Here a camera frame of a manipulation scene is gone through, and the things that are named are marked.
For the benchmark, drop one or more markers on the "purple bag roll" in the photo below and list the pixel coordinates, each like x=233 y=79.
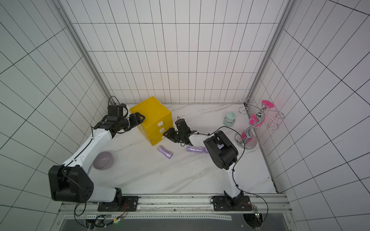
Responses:
x=196 y=149
x=165 y=152

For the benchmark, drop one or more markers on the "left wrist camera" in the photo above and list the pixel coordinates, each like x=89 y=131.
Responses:
x=118 y=110

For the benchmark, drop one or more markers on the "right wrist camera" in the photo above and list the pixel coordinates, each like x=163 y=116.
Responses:
x=182 y=126

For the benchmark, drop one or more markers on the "pale green jar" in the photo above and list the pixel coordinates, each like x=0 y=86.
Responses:
x=229 y=119

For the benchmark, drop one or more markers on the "pink metal cup rack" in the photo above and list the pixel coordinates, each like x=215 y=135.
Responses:
x=246 y=139

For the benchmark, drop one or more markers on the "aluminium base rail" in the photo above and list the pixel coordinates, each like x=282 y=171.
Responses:
x=179 y=204

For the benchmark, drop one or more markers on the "lavender bowl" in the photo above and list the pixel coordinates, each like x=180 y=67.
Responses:
x=103 y=161

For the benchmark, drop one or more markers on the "yellow plastic drawer cabinet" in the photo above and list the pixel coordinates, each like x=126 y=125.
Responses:
x=158 y=119

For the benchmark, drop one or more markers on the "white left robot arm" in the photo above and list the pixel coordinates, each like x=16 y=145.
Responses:
x=70 y=182

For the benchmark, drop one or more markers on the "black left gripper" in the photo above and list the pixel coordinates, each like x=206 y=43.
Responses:
x=136 y=122

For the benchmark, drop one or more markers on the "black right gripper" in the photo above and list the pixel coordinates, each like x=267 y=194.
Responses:
x=178 y=135

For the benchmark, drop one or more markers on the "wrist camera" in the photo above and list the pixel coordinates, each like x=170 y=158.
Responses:
x=182 y=126
x=118 y=110

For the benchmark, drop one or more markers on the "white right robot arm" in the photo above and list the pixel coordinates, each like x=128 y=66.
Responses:
x=223 y=153

